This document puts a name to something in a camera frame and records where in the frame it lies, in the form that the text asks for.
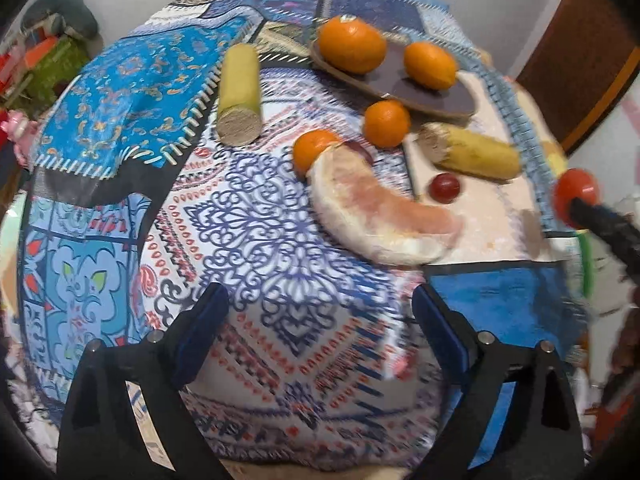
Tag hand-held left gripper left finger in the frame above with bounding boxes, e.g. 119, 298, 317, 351
56, 283, 231, 480

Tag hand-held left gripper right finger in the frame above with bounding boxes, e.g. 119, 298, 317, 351
413, 284, 587, 480

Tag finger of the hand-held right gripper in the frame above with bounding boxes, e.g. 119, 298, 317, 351
569, 198, 640, 267

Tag small red tomato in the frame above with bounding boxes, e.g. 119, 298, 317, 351
553, 168, 601, 226

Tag green strip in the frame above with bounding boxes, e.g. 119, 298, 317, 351
576, 232, 597, 297

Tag patterned blue tablecloth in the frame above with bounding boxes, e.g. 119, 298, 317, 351
12, 0, 591, 478

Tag crescent bread slice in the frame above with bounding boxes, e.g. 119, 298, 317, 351
306, 143, 465, 267

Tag dark red grape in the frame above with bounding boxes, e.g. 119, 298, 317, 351
428, 172, 461, 205

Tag yellow corn cob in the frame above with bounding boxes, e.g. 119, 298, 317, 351
417, 123, 523, 181

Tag brown wooden door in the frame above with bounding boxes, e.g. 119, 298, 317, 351
515, 0, 640, 153

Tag small orange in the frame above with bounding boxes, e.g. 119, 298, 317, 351
292, 129, 343, 179
363, 100, 411, 149

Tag brown oval plate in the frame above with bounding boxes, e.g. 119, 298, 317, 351
309, 31, 477, 122

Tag thick sugarcane piece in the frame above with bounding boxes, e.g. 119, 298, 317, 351
217, 43, 263, 148

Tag medium orange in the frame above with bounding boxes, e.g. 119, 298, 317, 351
403, 41, 460, 92

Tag pink toy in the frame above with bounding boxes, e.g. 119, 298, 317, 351
0, 109, 41, 165

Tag green cloth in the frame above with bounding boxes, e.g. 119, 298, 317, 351
10, 37, 92, 113

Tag large orange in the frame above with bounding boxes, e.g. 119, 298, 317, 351
317, 16, 388, 76

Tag grey plush cushion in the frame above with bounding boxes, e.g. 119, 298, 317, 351
21, 0, 101, 41

